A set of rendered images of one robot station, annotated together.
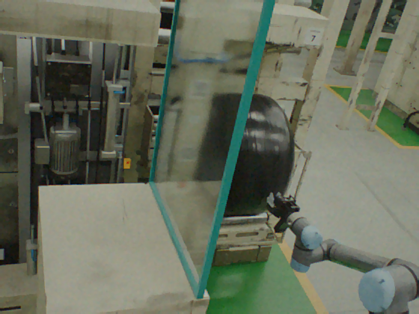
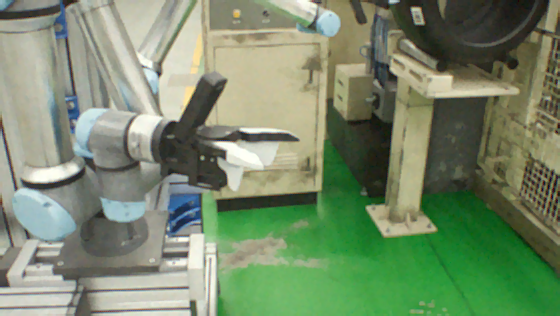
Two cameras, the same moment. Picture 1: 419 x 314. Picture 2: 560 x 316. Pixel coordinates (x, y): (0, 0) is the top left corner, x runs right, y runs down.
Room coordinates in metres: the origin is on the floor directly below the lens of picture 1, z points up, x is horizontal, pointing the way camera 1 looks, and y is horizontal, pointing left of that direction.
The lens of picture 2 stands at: (1.78, -2.14, 1.37)
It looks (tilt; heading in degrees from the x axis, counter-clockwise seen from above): 25 degrees down; 106
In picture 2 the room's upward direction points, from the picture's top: straight up
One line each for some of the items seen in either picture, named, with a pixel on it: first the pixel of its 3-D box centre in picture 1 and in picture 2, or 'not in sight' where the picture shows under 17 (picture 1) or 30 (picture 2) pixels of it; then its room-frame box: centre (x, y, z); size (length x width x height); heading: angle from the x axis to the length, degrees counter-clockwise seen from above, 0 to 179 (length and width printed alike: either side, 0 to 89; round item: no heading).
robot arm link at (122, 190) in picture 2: not in sight; (127, 182); (1.32, -1.44, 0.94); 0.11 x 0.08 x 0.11; 84
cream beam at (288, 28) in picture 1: (259, 22); not in sight; (2.25, -0.10, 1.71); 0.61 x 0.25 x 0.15; 115
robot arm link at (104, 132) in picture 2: not in sight; (113, 134); (1.32, -1.46, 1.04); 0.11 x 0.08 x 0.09; 174
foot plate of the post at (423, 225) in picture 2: not in sight; (400, 216); (1.81, 0.12, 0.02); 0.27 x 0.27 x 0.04; 25
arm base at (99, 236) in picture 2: not in sight; (111, 217); (1.18, -1.31, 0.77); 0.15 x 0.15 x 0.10
